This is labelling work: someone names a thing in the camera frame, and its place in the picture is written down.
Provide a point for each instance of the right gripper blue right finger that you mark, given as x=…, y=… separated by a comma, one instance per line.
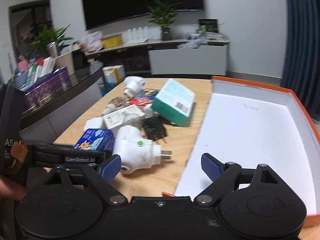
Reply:
x=212, y=167

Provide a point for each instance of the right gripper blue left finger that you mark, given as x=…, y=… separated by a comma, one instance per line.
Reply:
x=110, y=168

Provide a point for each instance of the blue dental floss box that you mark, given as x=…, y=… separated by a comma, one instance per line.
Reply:
x=96, y=139

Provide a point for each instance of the large white plug-in diffuser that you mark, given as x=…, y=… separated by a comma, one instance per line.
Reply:
x=136, y=152

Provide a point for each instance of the small white cube charger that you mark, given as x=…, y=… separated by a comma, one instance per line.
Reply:
x=94, y=123

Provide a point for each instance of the white charger product box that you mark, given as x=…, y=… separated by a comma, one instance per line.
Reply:
x=123, y=116

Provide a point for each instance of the black power adapter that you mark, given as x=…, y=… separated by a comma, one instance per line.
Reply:
x=153, y=128

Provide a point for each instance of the clear refill bottle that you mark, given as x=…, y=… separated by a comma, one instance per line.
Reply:
x=115, y=104

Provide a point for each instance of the teal white carton box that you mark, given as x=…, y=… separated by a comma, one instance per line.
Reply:
x=174, y=102

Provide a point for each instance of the red playing card pack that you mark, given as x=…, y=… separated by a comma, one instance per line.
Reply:
x=144, y=98

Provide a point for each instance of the white plug-in camera device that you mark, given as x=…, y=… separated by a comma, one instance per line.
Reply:
x=133, y=85

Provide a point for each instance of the left human hand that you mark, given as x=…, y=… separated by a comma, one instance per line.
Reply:
x=11, y=190

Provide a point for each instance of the orange white cardboard box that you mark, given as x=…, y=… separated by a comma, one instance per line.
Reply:
x=253, y=123

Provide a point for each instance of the blue plastic bag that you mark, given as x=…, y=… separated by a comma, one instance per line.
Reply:
x=105, y=89

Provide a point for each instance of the purple patterned storage box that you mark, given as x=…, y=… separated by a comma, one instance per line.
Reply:
x=42, y=91

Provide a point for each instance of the yellow white carton on floor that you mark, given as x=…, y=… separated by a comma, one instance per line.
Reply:
x=114, y=74

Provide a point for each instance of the white paper cup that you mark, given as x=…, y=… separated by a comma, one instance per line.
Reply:
x=66, y=60

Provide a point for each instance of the leafy plant on side table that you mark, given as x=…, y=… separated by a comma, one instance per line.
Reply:
x=48, y=35

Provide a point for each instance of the white TV console cabinet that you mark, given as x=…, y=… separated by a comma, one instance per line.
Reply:
x=165, y=58

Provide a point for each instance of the yellow box on console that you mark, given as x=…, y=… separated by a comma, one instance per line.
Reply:
x=112, y=41

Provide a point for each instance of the white plastic bag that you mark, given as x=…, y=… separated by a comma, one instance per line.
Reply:
x=92, y=42

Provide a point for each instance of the dark blue curtain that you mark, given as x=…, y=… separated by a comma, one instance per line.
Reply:
x=301, y=67

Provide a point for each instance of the white wifi router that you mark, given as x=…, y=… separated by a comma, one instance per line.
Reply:
x=137, y=35

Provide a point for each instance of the black green display box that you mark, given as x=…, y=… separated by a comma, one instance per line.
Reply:
x=208, y=25

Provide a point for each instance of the potted green plant on console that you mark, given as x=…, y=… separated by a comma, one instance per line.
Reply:
x=164, y=15

